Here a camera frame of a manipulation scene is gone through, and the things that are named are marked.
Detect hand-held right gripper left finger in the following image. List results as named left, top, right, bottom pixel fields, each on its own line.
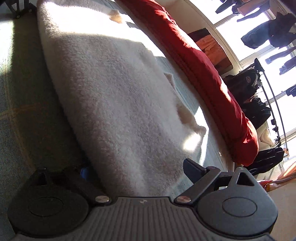
left=28, top=166, right=111, bottom=205

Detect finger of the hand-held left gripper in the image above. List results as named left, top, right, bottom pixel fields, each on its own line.
left=7, top=0, right=35, bottom=19

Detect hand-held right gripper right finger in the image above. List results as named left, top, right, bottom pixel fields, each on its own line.
left=174, top=158, right=263, bottom=205

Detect white knit sweater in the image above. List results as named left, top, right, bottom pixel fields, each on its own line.
left=37, top=0, right=207, bottom=197

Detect black hanging jacket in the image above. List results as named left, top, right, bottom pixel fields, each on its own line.
left=245, top=147, right=285, bottom=172

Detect white hanging garment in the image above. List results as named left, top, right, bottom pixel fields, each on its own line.
left=259, top=126, right=278, bottom=146

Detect black hooded jacket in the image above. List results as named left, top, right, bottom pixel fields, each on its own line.
left=243, top=97, right=272, bottom=130

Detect orange striped curtain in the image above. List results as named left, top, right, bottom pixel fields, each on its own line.
left=258, top=162, right=296, bottom=193

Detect red quilt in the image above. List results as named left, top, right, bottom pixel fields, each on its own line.
left=120, top=0, right=259, bottom=166

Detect orange garment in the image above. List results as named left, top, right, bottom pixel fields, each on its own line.
left=199, top=36, right=229, bottom=61

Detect dark hanging trousers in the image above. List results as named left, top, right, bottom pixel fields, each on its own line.
left=265, top=46, right=296, bottom=75

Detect dark blue hanging garment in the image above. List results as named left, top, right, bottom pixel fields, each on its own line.
left=240, top=13, right=296, bottom=49

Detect black hanging leggings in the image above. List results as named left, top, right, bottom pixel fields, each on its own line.
left=215, top=0, right=241, bottom=14

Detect pink long underwear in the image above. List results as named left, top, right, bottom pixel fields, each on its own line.
left=238, top=0, right=271, bottom=14

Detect metal clothes rail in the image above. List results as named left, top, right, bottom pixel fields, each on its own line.
left=254, top=58, right=289, bottom=160

